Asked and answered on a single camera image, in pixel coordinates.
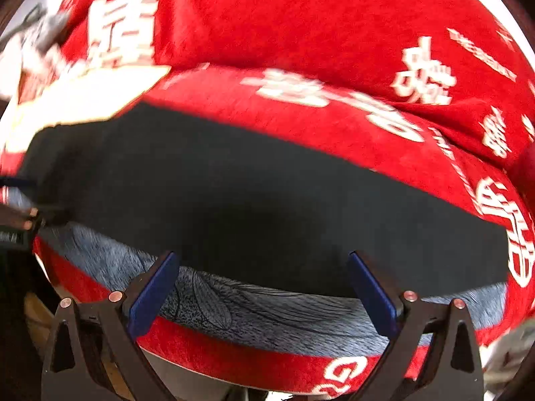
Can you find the grey crumpled garment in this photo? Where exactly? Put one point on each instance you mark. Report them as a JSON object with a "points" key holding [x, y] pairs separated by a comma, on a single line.
{"points": [[39, 41]]}

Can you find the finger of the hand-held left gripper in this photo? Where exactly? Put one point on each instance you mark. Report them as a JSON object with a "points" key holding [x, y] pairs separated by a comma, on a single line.
{"points": [[14, 184], [19, 217]]}

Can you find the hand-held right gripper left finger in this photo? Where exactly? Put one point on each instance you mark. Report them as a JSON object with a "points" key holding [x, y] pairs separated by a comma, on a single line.
{"points": [[151, 296]]}

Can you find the red printed blanket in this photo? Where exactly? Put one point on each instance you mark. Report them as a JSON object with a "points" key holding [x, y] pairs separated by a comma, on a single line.
{"points": [[317, 29]]}

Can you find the light grey cloth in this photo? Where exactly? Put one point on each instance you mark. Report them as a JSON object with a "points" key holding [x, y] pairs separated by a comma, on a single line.
{"points": [[508, 355]]}

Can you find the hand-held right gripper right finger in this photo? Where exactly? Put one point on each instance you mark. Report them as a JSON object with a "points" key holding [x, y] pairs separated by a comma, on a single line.
{"points": [[375, 296]]}

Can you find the cream yellow cloth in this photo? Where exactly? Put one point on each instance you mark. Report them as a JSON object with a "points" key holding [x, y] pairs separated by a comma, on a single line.
{"points": [[79, 92]]}

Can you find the black pants with grey lining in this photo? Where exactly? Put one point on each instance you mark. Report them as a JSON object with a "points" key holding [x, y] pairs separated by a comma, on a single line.
{"points": [[259, 200]]}

